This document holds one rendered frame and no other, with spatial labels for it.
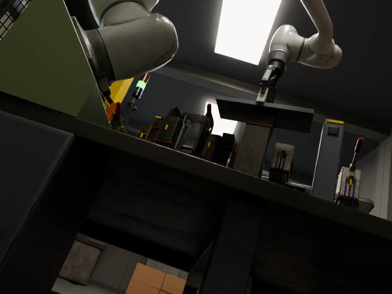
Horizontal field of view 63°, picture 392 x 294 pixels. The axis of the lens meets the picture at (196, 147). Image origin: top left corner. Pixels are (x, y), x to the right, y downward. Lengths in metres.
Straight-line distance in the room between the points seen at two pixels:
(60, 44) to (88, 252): 6.29
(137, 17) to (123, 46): 0.10
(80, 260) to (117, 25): 6.27
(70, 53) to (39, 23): 0.12
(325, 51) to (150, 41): 0.75
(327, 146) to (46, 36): 0.92
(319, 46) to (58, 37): 0.97
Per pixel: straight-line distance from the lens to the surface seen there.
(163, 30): 0.95
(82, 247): 6.98
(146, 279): 5.97
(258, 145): 1.17
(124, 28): 0.94
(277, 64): 1.37
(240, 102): 1.24
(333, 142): 1.20
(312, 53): 1.42
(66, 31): 0.87
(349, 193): 1.30
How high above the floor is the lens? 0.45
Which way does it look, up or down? 24 degrees up
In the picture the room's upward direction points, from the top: 20 degrees clockwise
